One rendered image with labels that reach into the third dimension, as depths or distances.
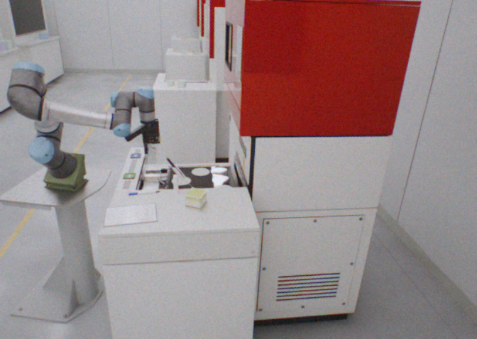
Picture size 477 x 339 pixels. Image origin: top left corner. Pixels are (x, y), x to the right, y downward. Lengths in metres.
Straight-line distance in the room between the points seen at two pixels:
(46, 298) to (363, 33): 2.37
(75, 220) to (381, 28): 1.84
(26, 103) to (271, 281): 1.48
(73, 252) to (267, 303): 1.16
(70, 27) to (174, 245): 8.87
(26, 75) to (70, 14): 8.34
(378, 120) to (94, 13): 8.66
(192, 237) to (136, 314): 0.45
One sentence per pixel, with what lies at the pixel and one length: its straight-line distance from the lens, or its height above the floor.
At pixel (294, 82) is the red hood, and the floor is 1.47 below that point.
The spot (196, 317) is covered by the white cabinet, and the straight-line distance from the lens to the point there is 1.76.
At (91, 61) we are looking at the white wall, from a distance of 10.06.
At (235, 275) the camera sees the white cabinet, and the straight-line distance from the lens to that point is 1.61.
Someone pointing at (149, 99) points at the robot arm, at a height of 1.36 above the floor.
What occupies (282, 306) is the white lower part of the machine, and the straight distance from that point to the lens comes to 2.29.
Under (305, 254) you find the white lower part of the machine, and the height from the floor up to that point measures 0.54.
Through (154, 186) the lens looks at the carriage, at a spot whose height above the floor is 0.88.
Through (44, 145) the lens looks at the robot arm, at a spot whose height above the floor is 1.11.
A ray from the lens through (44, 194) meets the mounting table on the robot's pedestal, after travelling 2.18.
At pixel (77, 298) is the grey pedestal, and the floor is 0.06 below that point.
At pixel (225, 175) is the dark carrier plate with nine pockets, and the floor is 0.90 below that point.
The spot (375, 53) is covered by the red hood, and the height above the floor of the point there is 1.60.
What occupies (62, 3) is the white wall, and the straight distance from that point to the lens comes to 10.07.
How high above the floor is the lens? 1.79
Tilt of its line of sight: 24 degrees down
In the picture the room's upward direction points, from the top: 2 degrees clockwise
